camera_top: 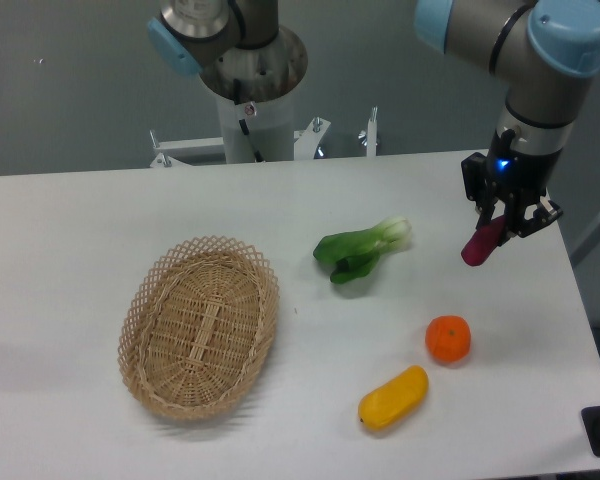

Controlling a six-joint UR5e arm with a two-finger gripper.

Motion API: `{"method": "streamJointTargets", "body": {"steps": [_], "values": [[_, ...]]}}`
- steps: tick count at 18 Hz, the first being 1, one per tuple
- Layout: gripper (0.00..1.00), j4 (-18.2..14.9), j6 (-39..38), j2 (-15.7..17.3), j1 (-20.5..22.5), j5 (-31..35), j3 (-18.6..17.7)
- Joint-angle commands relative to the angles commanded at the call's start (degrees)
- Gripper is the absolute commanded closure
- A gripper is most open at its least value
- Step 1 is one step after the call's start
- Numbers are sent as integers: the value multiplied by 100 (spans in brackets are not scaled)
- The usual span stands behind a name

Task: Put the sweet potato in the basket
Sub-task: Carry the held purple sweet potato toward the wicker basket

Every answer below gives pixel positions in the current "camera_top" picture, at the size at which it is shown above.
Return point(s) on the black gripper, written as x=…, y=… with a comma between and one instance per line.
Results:
x=516, y=179

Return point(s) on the purple sweet potato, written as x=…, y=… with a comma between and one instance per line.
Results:
x=483, y=242

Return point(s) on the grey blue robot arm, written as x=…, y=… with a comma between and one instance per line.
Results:
x=548, y=52

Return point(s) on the oval woven wicker basket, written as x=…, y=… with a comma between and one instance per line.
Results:
x=199, y=328

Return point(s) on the orange tangerine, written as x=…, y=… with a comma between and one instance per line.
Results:
x=448, y=338

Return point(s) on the green bok choy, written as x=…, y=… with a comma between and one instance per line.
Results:
x=355, y=254

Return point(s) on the yellow mango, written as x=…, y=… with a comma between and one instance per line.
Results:
x=388, y=404

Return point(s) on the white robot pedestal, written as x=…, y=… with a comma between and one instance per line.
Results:
x=257, y=131

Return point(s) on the white metal mounting frame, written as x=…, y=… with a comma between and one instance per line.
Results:
x=308, y=145

